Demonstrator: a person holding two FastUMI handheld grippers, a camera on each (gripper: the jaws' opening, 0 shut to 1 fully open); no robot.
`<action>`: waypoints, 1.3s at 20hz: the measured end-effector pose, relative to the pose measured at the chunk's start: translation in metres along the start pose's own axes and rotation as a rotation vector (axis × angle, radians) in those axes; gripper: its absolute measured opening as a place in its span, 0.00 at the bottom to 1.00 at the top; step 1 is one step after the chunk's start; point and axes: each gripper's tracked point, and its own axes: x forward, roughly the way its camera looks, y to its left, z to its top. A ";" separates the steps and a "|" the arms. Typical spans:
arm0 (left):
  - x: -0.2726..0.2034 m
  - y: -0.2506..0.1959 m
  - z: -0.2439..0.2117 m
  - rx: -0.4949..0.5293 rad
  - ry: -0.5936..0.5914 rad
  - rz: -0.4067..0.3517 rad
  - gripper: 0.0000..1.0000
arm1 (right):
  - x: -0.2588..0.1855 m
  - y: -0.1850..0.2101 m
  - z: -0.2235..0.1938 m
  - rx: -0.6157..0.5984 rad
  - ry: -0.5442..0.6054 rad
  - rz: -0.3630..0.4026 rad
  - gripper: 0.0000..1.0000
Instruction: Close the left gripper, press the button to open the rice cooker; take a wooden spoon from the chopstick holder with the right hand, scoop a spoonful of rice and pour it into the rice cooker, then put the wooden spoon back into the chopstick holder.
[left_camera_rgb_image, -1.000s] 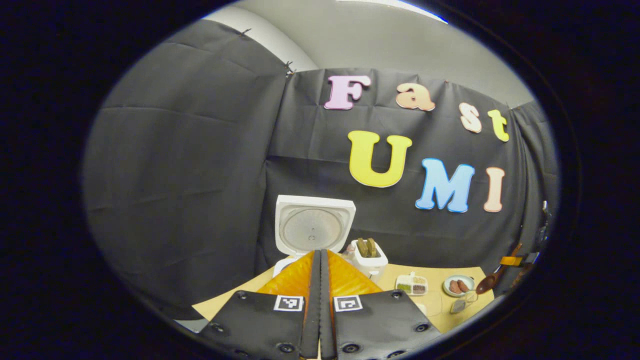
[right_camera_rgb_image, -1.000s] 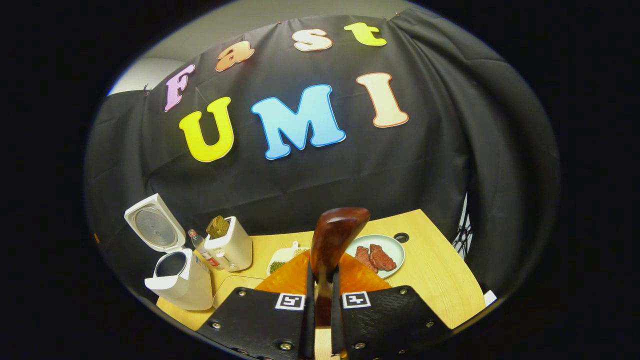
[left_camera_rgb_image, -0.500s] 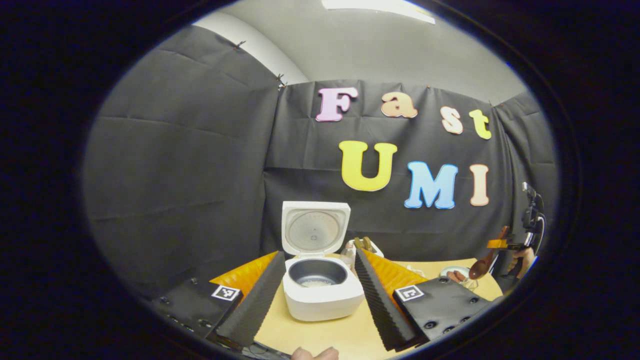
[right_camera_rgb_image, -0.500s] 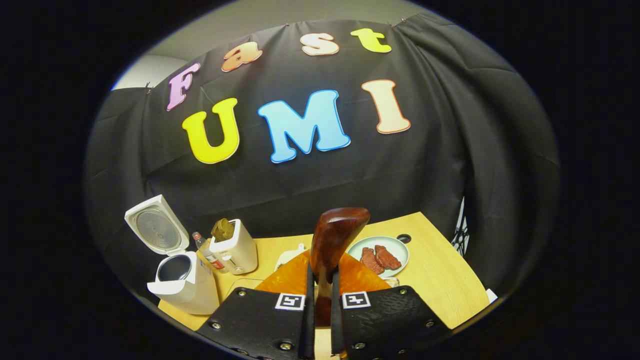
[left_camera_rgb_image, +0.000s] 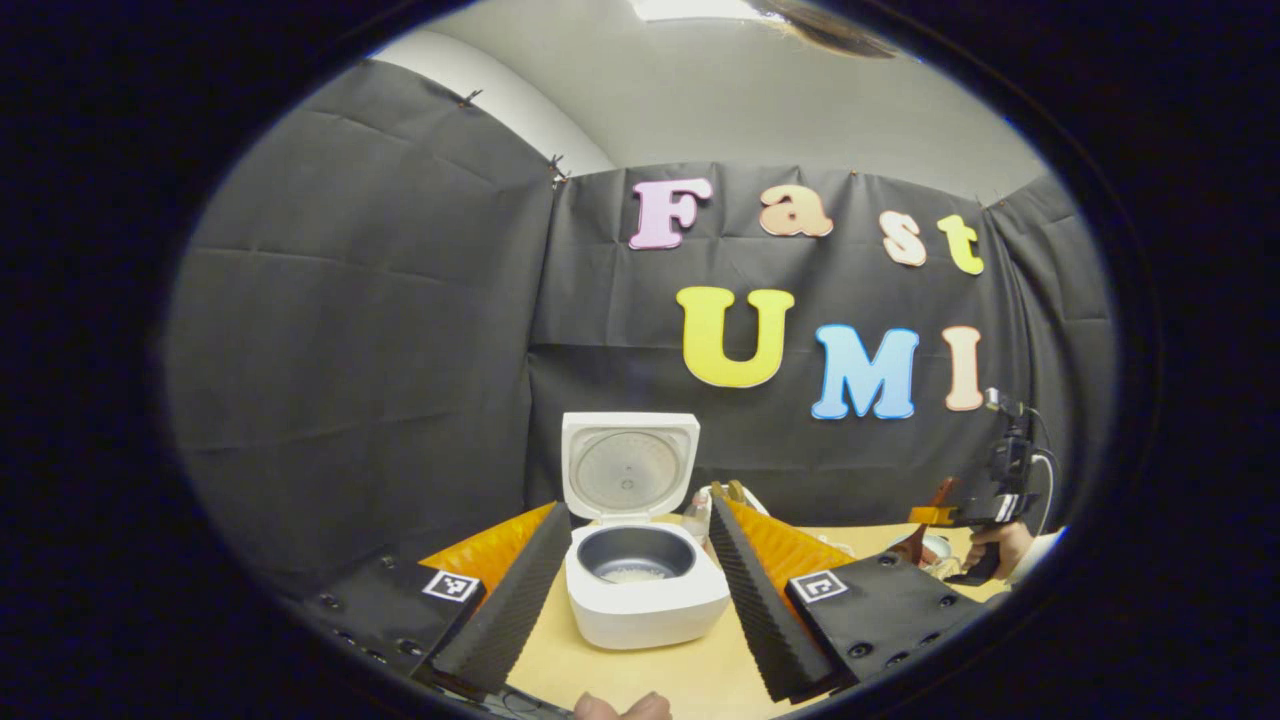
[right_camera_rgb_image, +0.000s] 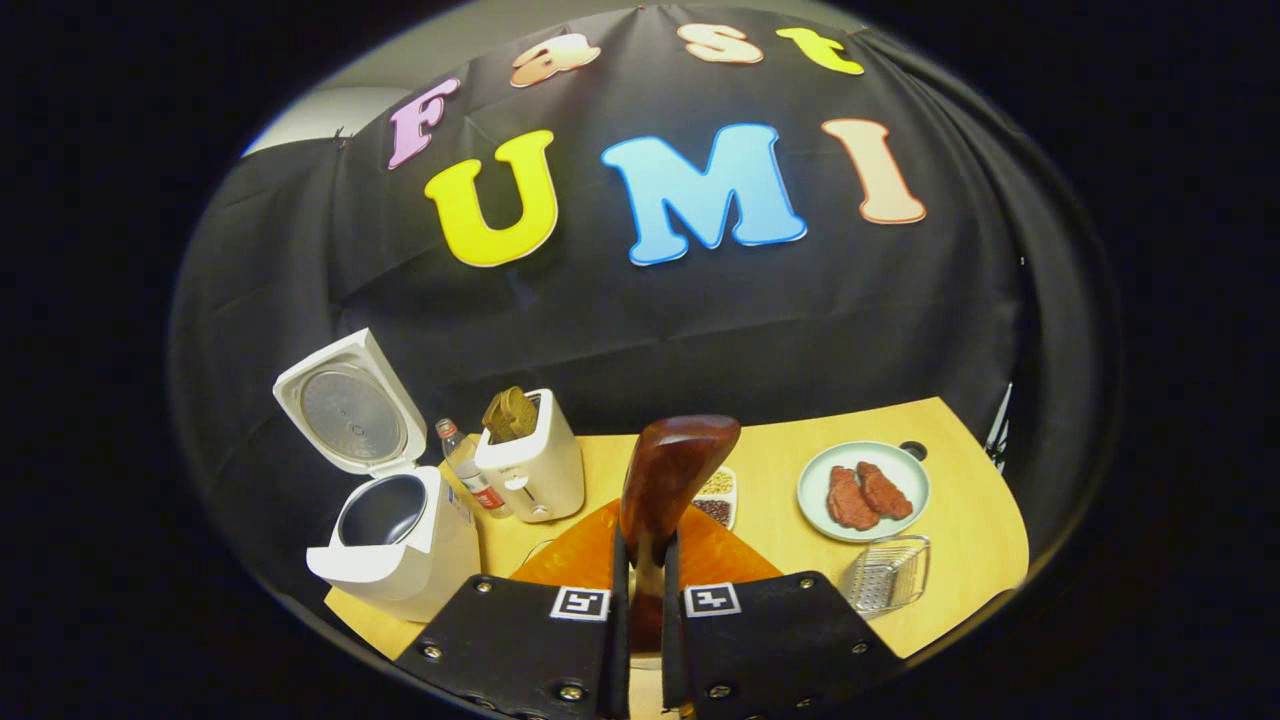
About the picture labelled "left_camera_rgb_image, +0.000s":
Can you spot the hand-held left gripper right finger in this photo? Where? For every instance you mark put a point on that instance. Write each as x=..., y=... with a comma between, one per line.
x=765, y=620

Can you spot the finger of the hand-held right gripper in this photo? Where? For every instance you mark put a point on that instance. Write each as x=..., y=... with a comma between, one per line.
x=935, y=516

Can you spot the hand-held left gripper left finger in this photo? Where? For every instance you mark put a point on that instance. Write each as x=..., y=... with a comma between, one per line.
x=505, y=610

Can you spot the brown wooden spoon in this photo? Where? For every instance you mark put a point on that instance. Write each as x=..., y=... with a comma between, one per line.
x=908, y=547

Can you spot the white rice cooker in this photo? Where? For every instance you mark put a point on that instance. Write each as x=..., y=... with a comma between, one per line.
x=640, y=610

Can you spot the white rice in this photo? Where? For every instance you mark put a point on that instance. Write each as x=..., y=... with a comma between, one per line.
x=633, y=574

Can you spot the white divided bean dish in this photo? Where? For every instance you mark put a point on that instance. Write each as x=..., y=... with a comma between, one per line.
x=942, y=550

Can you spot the small clear bottle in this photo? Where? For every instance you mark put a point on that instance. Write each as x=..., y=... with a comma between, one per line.
x=696, y=515

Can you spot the black backdrop cloth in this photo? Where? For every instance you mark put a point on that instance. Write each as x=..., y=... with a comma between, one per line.
x=380, y=300

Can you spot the ceiling light panel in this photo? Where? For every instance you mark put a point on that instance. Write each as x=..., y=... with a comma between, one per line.
x=695, y=9

